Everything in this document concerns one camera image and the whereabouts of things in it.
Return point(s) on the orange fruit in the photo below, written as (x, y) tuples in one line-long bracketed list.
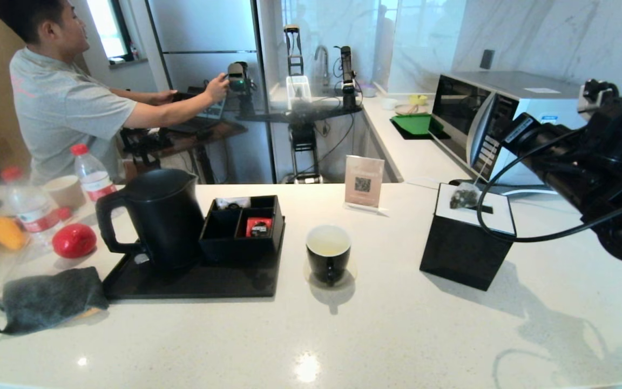
[(6, 232)]

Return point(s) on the black background robot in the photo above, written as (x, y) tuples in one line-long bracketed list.
[(303, 113)]

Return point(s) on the silver microwave oven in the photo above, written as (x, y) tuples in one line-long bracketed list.
[(516, 89)]

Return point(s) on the QR code sign stand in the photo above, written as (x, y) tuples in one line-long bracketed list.
[(358, 181)]

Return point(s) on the open laptop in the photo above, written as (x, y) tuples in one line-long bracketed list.
[(208, 116)]

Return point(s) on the silver foil sachet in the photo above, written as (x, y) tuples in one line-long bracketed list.
[(230, 202)]

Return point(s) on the yellow bowl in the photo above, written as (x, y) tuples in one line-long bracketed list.
[(418, 99)]

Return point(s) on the wooden desk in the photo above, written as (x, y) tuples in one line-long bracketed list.
[(214, 132)]

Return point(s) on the red sachet packet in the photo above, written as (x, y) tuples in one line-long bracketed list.
[(258, 227)]

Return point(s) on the grey wall socket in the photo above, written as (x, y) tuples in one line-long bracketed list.
[(486, 59)]

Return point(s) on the black compartment organizer box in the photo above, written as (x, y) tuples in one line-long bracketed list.
[(235, 248)]

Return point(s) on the black serving tray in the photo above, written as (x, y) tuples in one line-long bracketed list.
[(208, 283)]

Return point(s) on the person in grey shirt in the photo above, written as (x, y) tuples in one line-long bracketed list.
[(57, 108)]

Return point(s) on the black mug white inside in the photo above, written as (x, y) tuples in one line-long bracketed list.
[(328, 265)]

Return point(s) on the grey refrigerator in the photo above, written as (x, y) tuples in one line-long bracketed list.
[(208, 32)]

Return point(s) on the red round toy fruit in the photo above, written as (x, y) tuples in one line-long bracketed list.
[(73, 240)]

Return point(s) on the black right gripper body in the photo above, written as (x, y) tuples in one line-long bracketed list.
[(556, 151)]

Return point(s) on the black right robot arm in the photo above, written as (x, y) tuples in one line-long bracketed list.
[(619, 178)]

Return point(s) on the paper cup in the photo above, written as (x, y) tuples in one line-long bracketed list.
[(65, 192)]

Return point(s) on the grey orange microfiber cloth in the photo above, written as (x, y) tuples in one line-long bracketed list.
[(46, 300)]

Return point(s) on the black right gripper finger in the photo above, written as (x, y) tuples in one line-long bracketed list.
[(505, 141), (527, 125)]

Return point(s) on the black tissue box white top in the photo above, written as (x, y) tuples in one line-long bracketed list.
[(462, 254)]

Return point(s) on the dark grey cloth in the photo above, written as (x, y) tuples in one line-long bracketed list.
[(465, 182)]

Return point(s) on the red label water bottle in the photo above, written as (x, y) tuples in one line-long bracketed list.
[(94, 175), (30, 208)]

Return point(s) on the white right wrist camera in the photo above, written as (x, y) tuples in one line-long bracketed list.
[(594, 94)]

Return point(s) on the window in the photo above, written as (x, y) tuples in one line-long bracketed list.
[(107, 27)]

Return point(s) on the green tray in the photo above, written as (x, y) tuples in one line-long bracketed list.
[(416, 124)]

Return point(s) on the black electric kettle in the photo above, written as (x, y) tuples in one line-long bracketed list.
[(165, 227)]

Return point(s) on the black camera rig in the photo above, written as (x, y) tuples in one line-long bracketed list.
[(143, 138)]

